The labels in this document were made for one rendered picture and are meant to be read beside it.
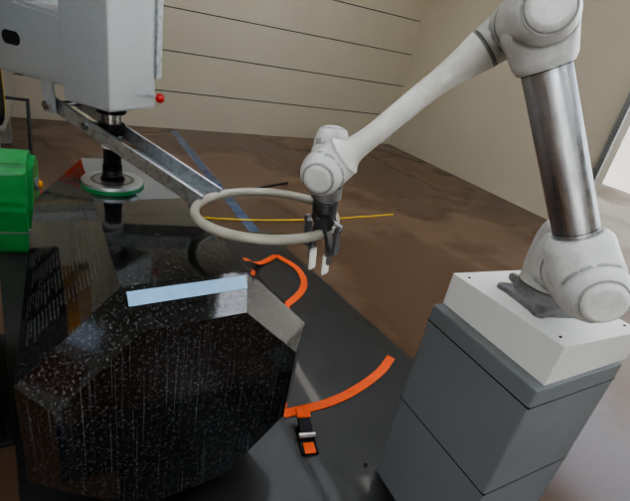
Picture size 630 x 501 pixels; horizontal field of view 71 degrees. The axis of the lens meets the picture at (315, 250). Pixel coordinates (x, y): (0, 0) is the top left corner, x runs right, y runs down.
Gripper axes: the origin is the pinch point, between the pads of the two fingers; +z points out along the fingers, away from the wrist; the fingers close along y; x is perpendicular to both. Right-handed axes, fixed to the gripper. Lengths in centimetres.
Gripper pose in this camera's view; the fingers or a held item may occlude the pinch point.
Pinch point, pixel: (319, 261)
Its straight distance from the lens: 138.1
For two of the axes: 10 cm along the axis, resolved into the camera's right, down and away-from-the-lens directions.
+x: -6.0, 2.7, -7.5
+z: -0.9, 9.1, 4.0
